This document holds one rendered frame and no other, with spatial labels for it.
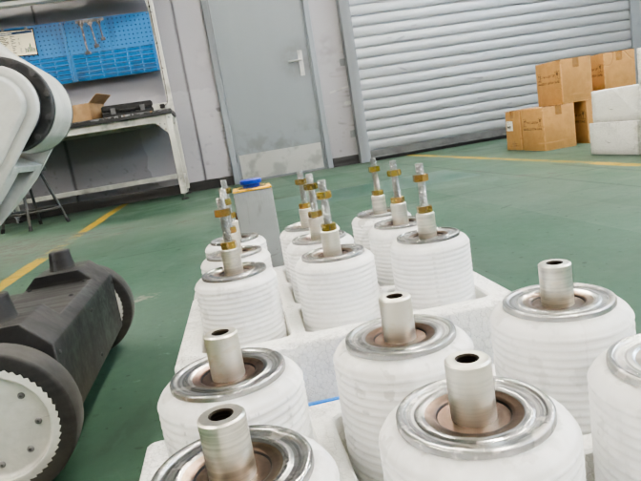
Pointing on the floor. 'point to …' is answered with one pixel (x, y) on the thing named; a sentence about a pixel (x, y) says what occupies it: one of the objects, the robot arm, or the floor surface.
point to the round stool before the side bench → (36, 208)
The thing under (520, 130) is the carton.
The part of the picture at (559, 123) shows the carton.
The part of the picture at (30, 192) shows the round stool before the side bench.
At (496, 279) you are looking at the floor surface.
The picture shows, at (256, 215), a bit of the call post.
